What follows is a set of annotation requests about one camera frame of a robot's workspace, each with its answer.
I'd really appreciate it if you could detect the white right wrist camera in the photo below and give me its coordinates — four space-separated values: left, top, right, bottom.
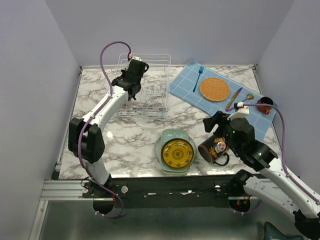
227 101 250 121

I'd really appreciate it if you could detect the iridescent rainbow knife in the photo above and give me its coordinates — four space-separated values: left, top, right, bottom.
225 87 243 112

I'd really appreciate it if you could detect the blue checked cloth mat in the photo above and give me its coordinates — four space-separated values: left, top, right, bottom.
168 59 278 141

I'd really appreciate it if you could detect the iridescent rainbow spoon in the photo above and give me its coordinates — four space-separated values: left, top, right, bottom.
242 93 255 102

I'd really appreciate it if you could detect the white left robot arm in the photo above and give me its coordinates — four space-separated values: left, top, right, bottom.
68 57 149 198

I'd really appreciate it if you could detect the blue metal fork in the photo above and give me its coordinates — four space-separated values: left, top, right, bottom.
192 65 204 93

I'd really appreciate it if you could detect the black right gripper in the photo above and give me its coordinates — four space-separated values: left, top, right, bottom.
202 109 241 154

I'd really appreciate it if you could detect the yellow patterned round plate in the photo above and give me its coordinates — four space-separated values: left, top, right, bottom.
161 138 196 169

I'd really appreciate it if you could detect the teal square ceramic plate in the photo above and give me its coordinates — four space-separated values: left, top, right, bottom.
154 128 197 175

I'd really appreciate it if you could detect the black skull pattern mug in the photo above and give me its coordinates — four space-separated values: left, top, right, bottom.
197 135 230 167

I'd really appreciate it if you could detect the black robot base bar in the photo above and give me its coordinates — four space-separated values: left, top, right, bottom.
82 173 261 210

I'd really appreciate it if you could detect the small brown clay cup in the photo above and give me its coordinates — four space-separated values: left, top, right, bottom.
256 96 274 115

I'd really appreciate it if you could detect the white wire dish rack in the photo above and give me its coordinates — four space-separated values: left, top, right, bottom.
116 53 171 119

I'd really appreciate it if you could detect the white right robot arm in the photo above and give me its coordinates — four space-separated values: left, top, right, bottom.
203 111 320 240

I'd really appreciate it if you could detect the dark teal star object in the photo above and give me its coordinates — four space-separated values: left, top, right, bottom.
263 222 304 240

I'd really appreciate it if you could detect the round woven wicker plate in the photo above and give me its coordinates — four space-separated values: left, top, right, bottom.
199 77 230 102

